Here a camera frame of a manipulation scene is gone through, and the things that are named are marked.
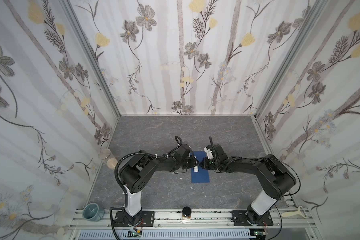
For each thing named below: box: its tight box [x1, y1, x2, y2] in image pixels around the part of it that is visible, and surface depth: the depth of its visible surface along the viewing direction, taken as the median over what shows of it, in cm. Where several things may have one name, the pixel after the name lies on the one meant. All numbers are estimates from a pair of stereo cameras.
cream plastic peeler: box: [281, 206, 309, 219], surface depth 78 cm
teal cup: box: [82, 202, 105, 222], surface depth 74 cm
